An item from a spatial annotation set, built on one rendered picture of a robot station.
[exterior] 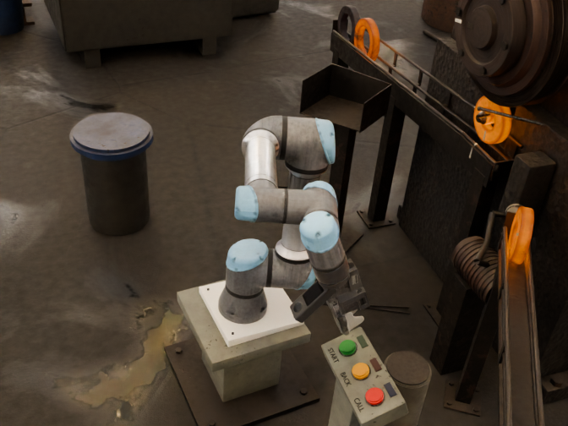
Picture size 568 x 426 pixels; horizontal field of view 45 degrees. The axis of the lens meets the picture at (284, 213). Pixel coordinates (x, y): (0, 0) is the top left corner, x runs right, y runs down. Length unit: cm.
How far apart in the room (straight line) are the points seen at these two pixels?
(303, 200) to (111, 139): 142
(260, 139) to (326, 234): 43
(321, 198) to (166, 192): 180
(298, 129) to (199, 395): 97
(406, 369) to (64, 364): 120
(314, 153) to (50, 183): 176
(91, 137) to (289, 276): 111
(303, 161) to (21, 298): 134
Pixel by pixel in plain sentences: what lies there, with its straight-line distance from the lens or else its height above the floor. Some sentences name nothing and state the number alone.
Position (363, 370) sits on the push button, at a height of 61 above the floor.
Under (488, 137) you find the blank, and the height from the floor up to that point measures 75.
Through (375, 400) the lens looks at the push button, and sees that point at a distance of 160.
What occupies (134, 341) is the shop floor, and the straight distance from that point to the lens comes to 252.
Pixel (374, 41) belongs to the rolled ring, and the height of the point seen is 72.
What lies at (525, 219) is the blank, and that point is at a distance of 193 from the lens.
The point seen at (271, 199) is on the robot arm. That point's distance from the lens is 145.
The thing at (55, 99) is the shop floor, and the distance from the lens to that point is 402.
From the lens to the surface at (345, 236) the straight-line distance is 298.
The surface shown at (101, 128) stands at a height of 43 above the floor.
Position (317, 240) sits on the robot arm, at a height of 99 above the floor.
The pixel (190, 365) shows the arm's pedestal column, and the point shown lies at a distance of 240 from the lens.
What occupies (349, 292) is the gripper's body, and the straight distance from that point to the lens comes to 153.
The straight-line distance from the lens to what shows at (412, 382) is 177.
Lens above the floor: 184
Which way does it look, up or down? 37 degrees down
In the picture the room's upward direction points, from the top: 5 degrees clockwise
